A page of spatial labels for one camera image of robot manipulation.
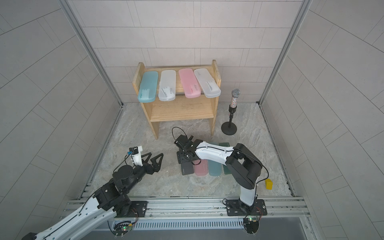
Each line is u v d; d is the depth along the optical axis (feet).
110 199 1.74
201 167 2.77
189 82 2.25
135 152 2.06
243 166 1.49
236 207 2.20
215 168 2.77
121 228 2.23
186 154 2.03
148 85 2.19
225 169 2.75
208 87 2.18
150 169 2.11
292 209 2.36
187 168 2.66
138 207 2.32
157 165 2.13
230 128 3.29
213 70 2.42
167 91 2.11
